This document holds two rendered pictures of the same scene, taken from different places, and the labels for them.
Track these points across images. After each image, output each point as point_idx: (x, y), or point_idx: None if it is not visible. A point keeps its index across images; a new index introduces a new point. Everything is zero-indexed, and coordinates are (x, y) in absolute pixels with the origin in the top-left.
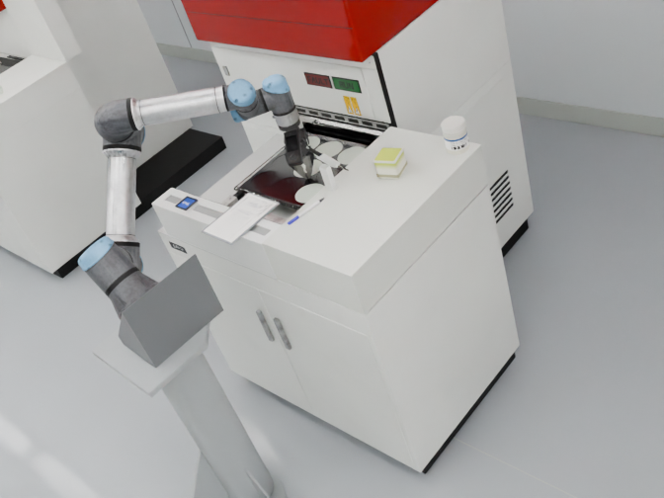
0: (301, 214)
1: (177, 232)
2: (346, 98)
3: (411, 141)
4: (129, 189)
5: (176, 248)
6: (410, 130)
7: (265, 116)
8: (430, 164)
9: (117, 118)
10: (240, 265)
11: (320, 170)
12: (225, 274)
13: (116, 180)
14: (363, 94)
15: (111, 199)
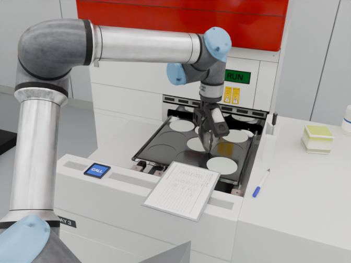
0: (261, 186)
1: (73, 204)
2: (228, 88)
3: (301, 125)
4: (54, 145)
5: (60, 222)
6: (290, 118)
7: (124, 104)
8: (341, 143)
9: (69, 37)
10: (170, 243)
11: (266, 140)
12: (132, 251)
13: (37, 131)
14: (250, 85)
15: (27, 156)
